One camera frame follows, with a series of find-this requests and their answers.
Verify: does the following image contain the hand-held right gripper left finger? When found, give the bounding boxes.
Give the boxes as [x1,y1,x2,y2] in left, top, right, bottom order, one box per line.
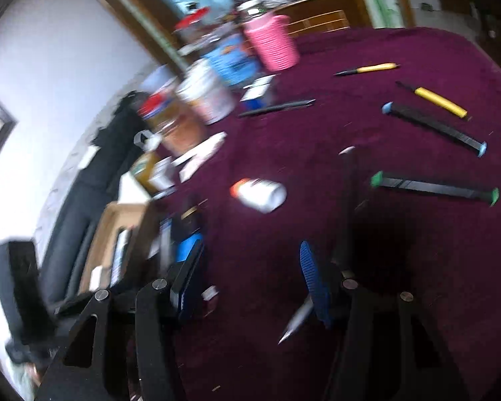
[35,238,205,401]

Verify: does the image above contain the clear jar blue label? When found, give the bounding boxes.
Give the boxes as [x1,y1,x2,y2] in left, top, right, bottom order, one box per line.
[174,7,262,89]

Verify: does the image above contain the small blue white box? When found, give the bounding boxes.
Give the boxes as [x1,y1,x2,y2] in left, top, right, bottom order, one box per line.
[239,76,277,112]

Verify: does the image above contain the white printed tube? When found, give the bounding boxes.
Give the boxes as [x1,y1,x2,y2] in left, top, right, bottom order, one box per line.
[173,131,228,183]

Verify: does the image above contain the yellow black pen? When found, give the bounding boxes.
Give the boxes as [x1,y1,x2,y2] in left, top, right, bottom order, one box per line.
[333,62,401,77]
[395,81,471,120]

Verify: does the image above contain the frosted clear gel pen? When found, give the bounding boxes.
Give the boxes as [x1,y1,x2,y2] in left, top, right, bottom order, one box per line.
[278,146,360,345]

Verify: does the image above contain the pink knit sleeve cup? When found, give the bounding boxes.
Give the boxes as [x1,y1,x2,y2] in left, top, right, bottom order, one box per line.
[242,14,300,73]

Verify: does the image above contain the thin black pen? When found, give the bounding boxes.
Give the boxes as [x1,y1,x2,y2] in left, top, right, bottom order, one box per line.
[237,99,316,118]

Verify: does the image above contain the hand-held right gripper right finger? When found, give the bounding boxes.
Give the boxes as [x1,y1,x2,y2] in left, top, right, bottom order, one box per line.
[299,240,470,401]

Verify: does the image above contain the orange label jar red lid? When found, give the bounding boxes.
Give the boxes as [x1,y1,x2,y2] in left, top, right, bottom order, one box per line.
[138,91,208,156]

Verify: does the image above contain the wooden cabinet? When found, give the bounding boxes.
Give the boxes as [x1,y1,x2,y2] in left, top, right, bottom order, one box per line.
[271,0,355,36]

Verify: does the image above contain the black marker green caps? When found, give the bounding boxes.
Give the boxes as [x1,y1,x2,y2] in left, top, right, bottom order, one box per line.
[370,171,500,207]

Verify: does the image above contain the black gold lipstick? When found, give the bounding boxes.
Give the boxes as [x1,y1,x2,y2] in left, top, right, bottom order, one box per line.
[179,199,210,235]

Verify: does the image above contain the white glue bottle orange cap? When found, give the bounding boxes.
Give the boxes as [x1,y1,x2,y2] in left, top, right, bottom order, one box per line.
[229,178,288,214]

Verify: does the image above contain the purple velvet tablecloth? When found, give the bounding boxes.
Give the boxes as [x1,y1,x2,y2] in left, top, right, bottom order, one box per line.
[121,27,501,401]

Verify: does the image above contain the white lidded tub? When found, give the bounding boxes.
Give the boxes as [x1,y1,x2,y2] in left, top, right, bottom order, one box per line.
[177,60,237,125]

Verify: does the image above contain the shallow cardboard box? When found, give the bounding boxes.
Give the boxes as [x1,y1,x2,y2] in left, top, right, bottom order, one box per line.
[78,199,161,296]

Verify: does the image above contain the blue plastic case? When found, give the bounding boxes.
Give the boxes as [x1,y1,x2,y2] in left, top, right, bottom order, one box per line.
[173,236,204,269]

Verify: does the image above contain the black marker blue caps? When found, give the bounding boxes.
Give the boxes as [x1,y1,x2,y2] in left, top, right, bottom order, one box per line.
[381,101,488,158]

